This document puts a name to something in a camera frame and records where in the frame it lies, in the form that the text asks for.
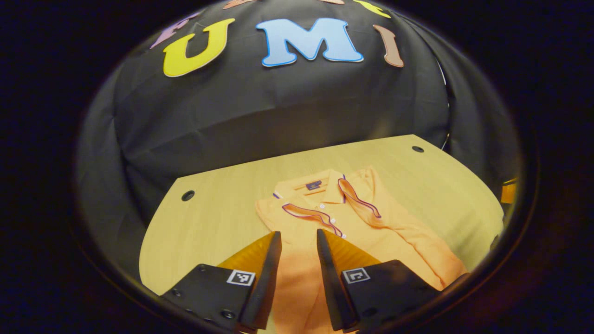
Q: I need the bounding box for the black backdrop cloth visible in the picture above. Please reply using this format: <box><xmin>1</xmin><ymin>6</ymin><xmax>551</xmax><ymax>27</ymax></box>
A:
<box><xmin>77</xmin><ymin>0</ymin><xmax>523</xmax><ymax>279</ymax></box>

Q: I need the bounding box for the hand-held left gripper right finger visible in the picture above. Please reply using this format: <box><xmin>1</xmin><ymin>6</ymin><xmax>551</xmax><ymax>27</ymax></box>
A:
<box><xmin>316</xmin><ymin>228</ymin><xmax>441</xmax><ymax>334</ymax></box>

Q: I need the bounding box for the orange polo T-shirt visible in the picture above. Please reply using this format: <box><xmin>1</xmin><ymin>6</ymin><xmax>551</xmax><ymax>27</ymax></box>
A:
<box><xmin>255</xmin><ymin>166</ymin><xmax>468</xmax><ymax>334</ymax></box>

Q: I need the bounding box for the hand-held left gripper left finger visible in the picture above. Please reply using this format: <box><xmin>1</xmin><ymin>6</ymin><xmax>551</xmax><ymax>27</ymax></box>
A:
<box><xmin>160</xmin><ymin>231</ymin><xmax>283</xmax><ymax>334</ymax></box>

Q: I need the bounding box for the thin white cable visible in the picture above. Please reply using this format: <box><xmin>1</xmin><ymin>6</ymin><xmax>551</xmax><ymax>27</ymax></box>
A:
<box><xmin>436</xmin><ymin>58</ymin><xmax>452</xmax><ymax>151</ymax></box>

